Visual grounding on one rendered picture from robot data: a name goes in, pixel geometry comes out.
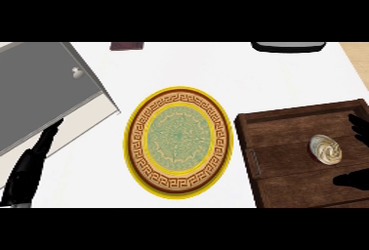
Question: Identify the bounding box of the pale open drawer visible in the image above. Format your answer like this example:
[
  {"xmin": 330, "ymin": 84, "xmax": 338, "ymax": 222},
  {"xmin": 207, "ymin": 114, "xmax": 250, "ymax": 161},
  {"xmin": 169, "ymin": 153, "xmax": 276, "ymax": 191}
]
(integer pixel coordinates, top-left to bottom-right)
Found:
[{"xmin": 0, "ymin": 42, "xmax": 123, "ymax": 189}]

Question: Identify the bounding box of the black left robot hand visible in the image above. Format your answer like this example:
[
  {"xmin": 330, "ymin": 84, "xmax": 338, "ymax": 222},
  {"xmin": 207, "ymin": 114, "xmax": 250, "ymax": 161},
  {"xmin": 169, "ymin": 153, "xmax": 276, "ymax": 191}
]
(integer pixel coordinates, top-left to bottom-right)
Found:
[{"xmin": 0, "ymin": 117, "xmax": 65, "ymax": 207}]

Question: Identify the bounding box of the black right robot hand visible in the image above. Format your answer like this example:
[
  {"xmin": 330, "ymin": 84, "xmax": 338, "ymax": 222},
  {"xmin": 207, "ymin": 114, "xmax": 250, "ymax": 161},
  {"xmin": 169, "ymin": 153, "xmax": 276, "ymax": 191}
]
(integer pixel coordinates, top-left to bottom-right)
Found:
[{"xmin": 332, "ymin": 112, "xmax": 369, "ymax": 189}]

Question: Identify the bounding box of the brown wooden tray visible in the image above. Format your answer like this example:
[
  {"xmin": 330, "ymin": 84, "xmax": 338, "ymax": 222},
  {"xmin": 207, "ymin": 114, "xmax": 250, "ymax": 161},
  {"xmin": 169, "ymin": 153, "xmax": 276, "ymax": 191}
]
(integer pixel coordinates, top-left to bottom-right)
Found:
[{"xmin": 234, "ymin": 98, "xmax": 369, "ymax": 209}]

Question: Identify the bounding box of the grey drawer front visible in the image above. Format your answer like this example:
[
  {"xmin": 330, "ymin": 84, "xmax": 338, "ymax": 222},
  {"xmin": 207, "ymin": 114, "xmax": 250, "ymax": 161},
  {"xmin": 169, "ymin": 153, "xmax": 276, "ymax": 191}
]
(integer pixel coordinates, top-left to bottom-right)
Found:
[{"xmin": 0, "ymin": 42, "xmax": 104, "ymax": 156}]

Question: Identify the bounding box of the yellow patterned round plate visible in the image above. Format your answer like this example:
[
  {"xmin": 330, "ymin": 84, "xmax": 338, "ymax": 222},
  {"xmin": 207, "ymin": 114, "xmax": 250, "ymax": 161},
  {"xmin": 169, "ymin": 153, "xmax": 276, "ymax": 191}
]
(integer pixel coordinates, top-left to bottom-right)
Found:
[{"xmin": 123, "ymin": 85, "xmax": 235, "ymax": 200}]

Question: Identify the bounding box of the white drawer knob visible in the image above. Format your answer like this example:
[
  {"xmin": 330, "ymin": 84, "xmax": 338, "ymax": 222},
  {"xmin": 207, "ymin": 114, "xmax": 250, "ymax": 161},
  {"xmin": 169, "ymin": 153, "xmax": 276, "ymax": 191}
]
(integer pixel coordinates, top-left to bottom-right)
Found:
[{"xmin": 71, "ymin": 66, "xmax": 86, "ymax": 79}]

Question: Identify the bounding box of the swirled cream cupcake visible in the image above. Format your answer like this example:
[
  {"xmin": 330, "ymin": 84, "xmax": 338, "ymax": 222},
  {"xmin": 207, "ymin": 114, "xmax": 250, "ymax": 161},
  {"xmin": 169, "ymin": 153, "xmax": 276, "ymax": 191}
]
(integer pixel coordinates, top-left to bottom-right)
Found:
[{"xmin": 309, "ymin": 134, "xmax": 344, "ymax": 166}]

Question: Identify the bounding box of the dark maroon block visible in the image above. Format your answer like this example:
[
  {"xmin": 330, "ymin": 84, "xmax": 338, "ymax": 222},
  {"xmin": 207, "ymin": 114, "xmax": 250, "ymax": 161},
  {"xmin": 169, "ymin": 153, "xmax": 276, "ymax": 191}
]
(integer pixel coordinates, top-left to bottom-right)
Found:
[{"xmin": 108, "ymin": 41, "xmax": 146, "ymax": 52}]

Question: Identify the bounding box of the black and grey appliance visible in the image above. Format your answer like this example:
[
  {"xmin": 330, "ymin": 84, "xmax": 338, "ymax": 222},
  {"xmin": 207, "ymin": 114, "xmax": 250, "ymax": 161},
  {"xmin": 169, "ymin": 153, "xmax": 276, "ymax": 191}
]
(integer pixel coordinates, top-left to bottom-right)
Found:
[{"xmin": 250, "ymin": 41, "xmax": 328, "ymax": 54}]

